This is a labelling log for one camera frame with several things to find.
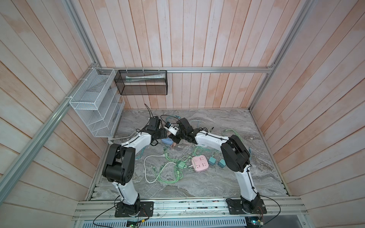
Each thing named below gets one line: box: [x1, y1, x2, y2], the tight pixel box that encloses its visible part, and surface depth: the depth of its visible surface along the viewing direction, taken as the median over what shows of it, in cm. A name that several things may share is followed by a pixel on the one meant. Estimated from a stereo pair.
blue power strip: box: [161, 137, 174, 146], surface depth 100 cm
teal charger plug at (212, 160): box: [208, 156, 217, 166], surface depth 90 cm
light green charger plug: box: [177, 161, 188, 170], surface depth 88 cm
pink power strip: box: [191, 154, 209, 172], surface depth 89 cm
